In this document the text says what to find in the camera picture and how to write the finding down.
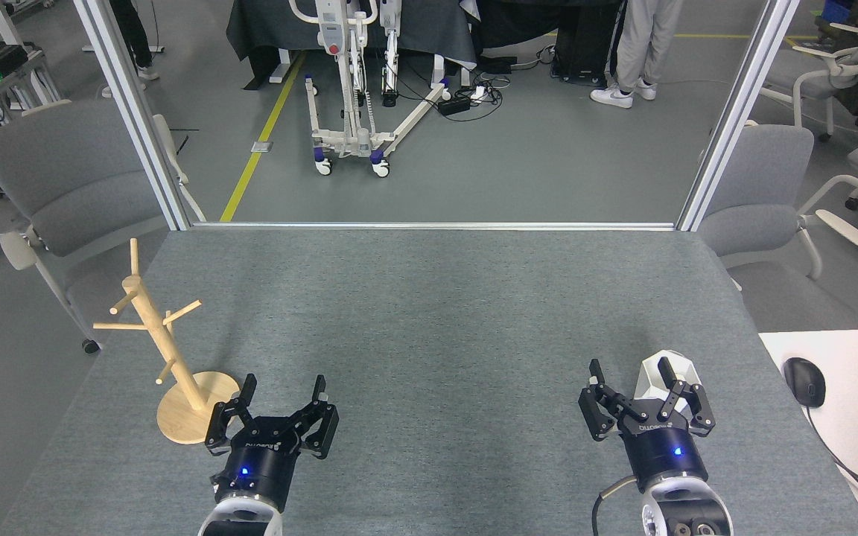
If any wooden cup rack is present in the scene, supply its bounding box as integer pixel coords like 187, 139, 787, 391
92, 238, 242, 446

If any black box on floor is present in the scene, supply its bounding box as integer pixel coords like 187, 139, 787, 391
553, 4, 620, 84

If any silver frame post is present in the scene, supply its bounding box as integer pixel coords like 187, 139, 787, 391
676, 0, 802, 232
71, 0, 191, 232

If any silver frame crossbar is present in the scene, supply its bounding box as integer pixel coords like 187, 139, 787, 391
191, 221, 677, 232

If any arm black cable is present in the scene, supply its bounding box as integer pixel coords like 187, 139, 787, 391
591, 476, 638, 536

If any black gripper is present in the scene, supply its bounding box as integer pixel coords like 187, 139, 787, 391
204, 374, 340, 514
578, 357, 716, 492

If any person in pale trousers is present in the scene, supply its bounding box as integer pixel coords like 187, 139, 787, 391
590, 0, 684, 109

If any white swivel office chair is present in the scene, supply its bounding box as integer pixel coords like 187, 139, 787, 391
760, 6, 858, 142

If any white stand on wheels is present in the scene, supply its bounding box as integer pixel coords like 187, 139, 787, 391
287, 0, 452, 178

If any black computer mouse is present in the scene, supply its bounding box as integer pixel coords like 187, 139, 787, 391
784, 357, 827, 409

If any metal equipment cart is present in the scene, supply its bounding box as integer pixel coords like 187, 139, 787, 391
0, 41, 63, 112

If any white hexagonal cup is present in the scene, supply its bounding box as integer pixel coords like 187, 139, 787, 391
639, 350, 702, 418

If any person in dark trousers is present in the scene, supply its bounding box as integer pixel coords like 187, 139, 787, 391
101, 0, 162, 99

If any black mouse cable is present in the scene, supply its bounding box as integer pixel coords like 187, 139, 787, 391
805, 406, 858, 522

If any grey chair with beige armrests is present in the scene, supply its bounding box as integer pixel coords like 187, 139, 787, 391
697, 119, 858, 291
0, 99, 206, 354

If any dark table cloth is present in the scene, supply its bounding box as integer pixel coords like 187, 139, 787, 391
226, 0, 478, 90

